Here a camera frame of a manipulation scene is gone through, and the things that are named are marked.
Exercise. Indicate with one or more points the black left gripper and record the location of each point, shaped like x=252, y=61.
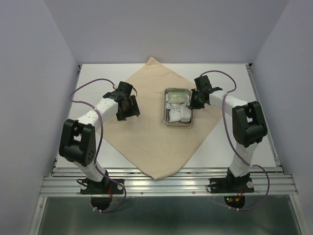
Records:
x=134, y=110

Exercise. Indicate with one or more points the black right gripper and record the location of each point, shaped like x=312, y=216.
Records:
x=193, y=105

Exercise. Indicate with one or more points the green printed gauze bag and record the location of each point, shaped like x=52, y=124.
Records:
x=177, y=97

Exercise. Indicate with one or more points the beige cloth drape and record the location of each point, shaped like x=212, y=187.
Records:
x=155, y=148

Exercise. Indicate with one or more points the white gauze pad stack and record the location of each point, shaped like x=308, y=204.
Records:
x=186, y=104

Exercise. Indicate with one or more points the green suture packet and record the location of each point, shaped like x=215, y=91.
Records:
x=175, y=106

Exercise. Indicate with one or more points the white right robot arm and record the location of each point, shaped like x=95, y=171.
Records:
x=244, y=122

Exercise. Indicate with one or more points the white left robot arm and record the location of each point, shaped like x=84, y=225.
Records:
x=78, y=140

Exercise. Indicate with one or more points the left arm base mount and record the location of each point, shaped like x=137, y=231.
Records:
x=106, y=196

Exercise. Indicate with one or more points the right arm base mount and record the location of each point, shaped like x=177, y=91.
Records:
x=233, y=187

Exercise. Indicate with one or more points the aluminium mounting rail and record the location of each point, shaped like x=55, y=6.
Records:
x=186, y=182

